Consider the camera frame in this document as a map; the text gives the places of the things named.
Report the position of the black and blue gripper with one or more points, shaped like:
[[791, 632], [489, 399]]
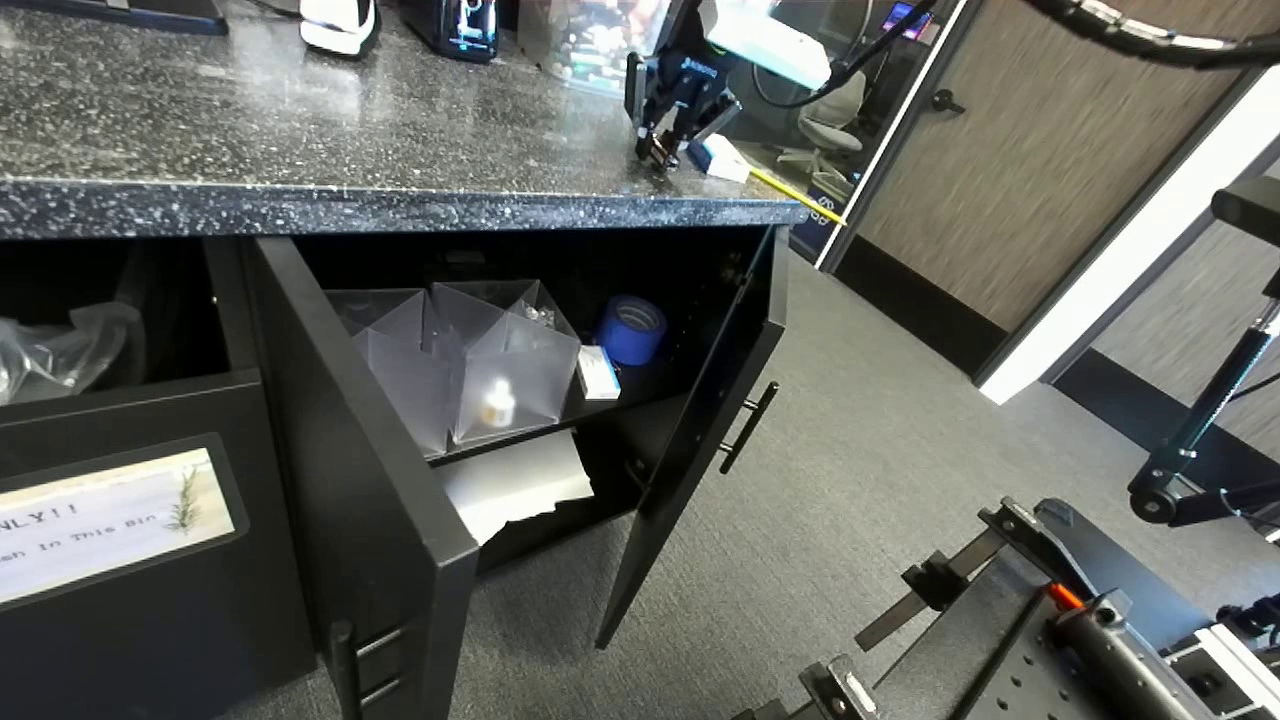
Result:
[[677, 78]]

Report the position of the blue and white eraser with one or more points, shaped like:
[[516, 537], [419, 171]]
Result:
[[724, 160]]

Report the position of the clear plastic box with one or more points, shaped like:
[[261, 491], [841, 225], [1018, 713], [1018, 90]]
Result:
[[584, 36]]

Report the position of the yellow tape strip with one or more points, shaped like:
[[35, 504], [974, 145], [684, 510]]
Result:
[[798, 193]]

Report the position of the grey office chair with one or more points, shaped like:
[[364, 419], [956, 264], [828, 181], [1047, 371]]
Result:
[[839, 125]]

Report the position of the blue tape roll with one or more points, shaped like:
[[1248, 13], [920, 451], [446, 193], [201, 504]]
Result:
[[631, 329]]

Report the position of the blue and black device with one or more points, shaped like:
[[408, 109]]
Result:
[[452, 25]]

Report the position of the small white box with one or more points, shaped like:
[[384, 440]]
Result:
[[596, 373]]

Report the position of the purple lit screen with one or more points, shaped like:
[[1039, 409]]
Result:
[[911, 18]]

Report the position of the black door lever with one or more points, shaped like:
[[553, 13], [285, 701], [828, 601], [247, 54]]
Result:
[[946, 102]]

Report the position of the small white bottle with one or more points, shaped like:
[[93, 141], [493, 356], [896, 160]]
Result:
[[498, 403]]

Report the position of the white device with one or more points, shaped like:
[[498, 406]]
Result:
[[339, 25]]

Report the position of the clear plastic container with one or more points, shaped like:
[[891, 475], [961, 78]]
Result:
[[403, 364]]

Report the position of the wooden door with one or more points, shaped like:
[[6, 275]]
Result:
[[1054, 160]]

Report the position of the black cabinet door with latch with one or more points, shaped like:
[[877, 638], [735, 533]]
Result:
[[361, 504]]

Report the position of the black and blue stand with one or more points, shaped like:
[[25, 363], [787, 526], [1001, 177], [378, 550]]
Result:
[[1206, 440]]

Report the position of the crumpled clear plastic bag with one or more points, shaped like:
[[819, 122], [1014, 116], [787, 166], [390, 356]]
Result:
[[60, 354]]

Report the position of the white paper label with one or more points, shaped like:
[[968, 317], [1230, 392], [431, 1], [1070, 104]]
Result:
[[105, 521]]

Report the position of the black cabinet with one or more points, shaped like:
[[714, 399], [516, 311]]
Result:
[[147, 586]]

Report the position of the white door frame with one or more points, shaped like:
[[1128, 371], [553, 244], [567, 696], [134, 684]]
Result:
[[1132, 244]]

